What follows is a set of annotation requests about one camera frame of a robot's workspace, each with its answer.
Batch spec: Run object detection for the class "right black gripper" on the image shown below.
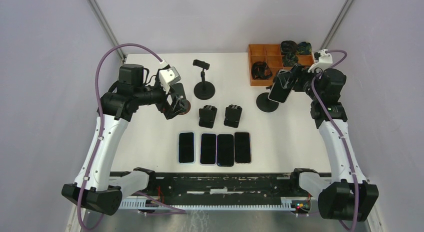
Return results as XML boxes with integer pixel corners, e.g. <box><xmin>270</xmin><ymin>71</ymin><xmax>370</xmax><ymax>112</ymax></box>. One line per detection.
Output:
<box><xmin>278</xmin><ymin>63</ymin><xmax>326</xmax><ymax>101</ymax></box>

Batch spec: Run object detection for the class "black phone stand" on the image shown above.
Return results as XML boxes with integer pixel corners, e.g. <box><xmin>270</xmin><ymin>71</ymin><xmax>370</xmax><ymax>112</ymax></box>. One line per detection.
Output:
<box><xmin>223</xmin><ymin>104</ymin><xmax>243</xmax><ymax>128</ymax></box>
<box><xmin>198</xmin><ymin>105</ymin><xmax>218</xmax><ymax>129</ymax></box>

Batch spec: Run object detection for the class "lilac case phone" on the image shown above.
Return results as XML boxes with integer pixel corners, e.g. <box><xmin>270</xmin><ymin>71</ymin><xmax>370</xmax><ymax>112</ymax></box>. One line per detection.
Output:
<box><xmin>200</xmin><ymin>133</ymin><xmax>217</xmax><ymax>165</ymax></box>

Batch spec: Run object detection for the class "blue case phone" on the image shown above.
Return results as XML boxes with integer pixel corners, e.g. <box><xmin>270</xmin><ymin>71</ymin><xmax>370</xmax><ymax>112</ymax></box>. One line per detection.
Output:
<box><xmin>178</xmin><ymin>132</ymin><xmax>195</xmax><ymax>164</ymax></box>

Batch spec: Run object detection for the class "black case phone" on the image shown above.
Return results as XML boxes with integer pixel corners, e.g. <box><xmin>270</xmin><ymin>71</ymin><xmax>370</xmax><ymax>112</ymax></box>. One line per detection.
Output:
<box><xmin>216</xmin><ymin>134</ymin><xmax>235</xmax><ymax>167</ymax></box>

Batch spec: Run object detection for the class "brown base phone stand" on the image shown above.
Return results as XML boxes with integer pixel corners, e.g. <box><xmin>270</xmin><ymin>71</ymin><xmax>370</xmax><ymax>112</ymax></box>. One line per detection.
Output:
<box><xmin>172</xmin><ymin>83</ymin><xmax>191</xmax><ymax>115</ymax></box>

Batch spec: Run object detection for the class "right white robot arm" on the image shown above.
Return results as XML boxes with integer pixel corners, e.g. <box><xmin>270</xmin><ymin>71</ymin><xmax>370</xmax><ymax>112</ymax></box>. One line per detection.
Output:
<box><xmin>272</xmin><ymin>65</ymin><xmax>379</xmax><ymax>222</ymax></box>

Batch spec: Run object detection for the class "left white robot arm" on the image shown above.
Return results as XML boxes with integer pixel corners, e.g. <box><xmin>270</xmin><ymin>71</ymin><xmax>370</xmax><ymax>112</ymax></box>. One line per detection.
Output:
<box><xmin>61</xmin><ymin>64</ymin><xmax>187</xmax><ymax>215</ymax></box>

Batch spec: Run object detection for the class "green rolled item middle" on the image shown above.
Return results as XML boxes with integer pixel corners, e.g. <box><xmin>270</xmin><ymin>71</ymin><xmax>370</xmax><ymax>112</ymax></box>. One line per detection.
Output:
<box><xmin>282</xmin><ymin>53</ymin><xmax>299</xmax><ymax>67</ymax></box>

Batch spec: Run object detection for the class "black rolled item in tray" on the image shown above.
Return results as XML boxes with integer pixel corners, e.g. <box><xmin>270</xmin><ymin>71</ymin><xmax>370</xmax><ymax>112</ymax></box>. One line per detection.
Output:
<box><xmin>251</xmin><ymin>61</ymin><xmax>273</xmax><ymax>80</ymax></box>

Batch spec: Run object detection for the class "orange compartment tray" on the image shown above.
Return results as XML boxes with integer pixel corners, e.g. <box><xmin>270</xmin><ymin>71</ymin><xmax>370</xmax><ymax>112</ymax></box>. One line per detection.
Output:
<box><xmin>247</xmin><ymin>42</ymin><xmax>314</xmax><ymax>86</ymax></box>

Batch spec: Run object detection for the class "dark rolled item top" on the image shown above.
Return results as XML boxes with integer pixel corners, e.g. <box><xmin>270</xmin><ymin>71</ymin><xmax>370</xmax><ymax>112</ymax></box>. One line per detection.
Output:
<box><xmin>280</xmin><ymin>40</ymin><xmax>298</xmax><ymax>56</ymax></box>

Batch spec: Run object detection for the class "green rolled item corner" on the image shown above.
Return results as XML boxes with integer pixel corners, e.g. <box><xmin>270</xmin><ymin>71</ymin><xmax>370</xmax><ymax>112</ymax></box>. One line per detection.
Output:
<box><xmin>296</xmin><ymin>41</ymin><xmax>312</xmax><ymax>55</ymax></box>

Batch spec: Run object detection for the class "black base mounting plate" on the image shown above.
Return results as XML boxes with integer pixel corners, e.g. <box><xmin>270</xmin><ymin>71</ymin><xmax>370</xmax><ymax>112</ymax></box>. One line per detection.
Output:
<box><xmin>142</xmin><ymin>172</ymin><xmax>308</xmax><ymax>206</ymax></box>

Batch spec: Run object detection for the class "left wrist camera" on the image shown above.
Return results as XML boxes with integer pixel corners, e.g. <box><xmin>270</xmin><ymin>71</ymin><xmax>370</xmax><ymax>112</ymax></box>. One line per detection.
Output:
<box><xmin>158</xmin><ymin>67</ymin><xmax>181</xmax><ymax>94</ymax></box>

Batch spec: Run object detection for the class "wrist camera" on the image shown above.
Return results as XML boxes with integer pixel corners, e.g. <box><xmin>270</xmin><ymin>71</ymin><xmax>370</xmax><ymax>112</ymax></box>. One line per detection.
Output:
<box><xmin>307</xmin><ymin>49</ymin><xmax>333</xmax><ymax>74</ymax></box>
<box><xmin>158</xmin><ymin>67</ymin><xmax>181</xmax><ymax>94</ymax></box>

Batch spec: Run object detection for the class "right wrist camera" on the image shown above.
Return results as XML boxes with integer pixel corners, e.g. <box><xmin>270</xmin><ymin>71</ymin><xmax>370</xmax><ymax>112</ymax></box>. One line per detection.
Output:
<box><xmin>307</xmin><ymin>49</ymin><xmax>333</xmax><ymax>74</ymax></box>

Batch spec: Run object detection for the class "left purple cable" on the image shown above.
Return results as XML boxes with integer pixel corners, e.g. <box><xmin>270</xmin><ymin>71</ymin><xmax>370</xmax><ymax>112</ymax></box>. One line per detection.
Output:
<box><xmin>76</xmin><ymin>43</ymin><xmax>187</xmax><ymax>232</ymax></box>

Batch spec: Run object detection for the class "white cable duct rail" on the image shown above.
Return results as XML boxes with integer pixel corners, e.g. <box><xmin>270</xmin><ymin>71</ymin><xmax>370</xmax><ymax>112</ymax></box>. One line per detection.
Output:
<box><xmin>119</xmin><ymin>196</ymin><xmax>300</xmax><ymax>212</ymax></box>

